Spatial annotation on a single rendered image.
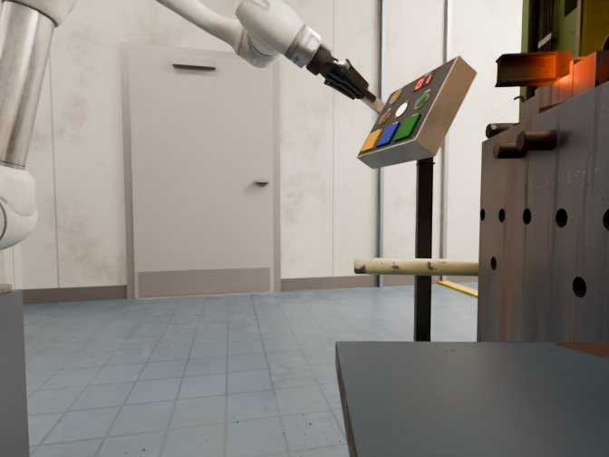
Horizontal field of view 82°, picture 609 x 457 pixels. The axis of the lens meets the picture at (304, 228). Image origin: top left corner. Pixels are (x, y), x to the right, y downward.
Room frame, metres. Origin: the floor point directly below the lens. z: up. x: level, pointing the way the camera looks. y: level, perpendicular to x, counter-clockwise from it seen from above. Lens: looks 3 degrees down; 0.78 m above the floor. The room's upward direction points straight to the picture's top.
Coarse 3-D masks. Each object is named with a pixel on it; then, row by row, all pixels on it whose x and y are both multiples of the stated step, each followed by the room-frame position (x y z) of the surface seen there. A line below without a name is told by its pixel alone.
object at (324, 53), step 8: (320, 48) 0.90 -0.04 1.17; (328, 48) 0.91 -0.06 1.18; (320, 56) 0.90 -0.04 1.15; (328, 56) 0.90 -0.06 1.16; (312, 64) 0.91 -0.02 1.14; (320, 64) 0.90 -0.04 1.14; (328, 64) 0.91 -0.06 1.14; (336, 64) 0.90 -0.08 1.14; (312, 72) 0.93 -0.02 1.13; (320, 72) 0.92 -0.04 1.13; (328, 72) 0.94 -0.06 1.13; (336, 72) 0.92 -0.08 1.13; (336, 80) 0.96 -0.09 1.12
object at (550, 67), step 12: (504, 60) 0.57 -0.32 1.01; (516, 60) 0.57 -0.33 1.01; (528, 60) 0.57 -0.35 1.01; (540, 60) 0.56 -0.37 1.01; (552, 60) 0.56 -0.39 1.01; (564, 60) 0.54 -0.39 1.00; (504, 72) 0.57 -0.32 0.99; (516, 72) 0.57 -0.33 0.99; (528, 72) 0.57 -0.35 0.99; (540, 72) 0.56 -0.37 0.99; (552, 72) 0.56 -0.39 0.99; (564, 72) 0.54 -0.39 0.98; (504, 84) 0.58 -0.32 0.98; (516, 84) 0.58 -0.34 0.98; (528, 84) 0.58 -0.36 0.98; (540, 84) 0.58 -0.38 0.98
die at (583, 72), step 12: (576, 60) 0.54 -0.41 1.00; (588, 60) 0.51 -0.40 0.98; (600, 60) 0.49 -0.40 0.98; (576, 72) 0.53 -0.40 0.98; (588, 72) 0.51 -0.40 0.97; (552, 84) 0.59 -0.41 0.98; (564, 84) 0.56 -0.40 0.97; (576, 84) 0.53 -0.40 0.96; (588, 84) 0.50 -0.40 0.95; (540, 96) 0.63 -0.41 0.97; (552, 96) 0.59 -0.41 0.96; (564, 96) 0.56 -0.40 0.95; (528, 108) 0.66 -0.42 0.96
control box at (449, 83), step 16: (448, 64) 1.02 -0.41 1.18; (464, 64) 1.00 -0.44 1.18; (416, 80) 1.16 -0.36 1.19; (432, 80) 1.05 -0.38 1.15; (448, 80) 0.98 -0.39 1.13; (464, 80) 1.00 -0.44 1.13; (400, 96) 1.21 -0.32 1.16; (416, 96) 1.09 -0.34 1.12; (432, 96) 0.99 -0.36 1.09; (448, 96) 0.98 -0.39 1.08; (464, 96) 1.00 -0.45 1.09; (384, 112) 1.25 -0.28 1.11; (416, 112) 1.03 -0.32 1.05; (432, 112) 0.96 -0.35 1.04; (448, 112) 0.98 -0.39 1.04; (384, 128) 1.18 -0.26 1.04; (416, 128) 0.97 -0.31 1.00; (432, 128) 0.96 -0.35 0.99; (448, 128) 0.98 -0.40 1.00; (400, 144) 1.01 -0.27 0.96; (416, 144) 0.96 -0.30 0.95; (432, 144) 0.96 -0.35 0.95; (368, 160) 1.23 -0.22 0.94; (384, 160) 1.16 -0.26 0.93; (400, 160) 1.11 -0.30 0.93
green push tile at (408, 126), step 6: (420, 114) 0.99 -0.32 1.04; (408, 120) 1.03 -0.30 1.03; (414, 120) 0.99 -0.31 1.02; (402, 126) 1.04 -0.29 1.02; (408, 126) 1.01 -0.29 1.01; (414, 126) 0.98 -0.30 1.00; (402, 132) 1.02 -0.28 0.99; (408, 132) 0.99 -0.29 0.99; (396, 138) 1.03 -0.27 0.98; (402, 138) 1.01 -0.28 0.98
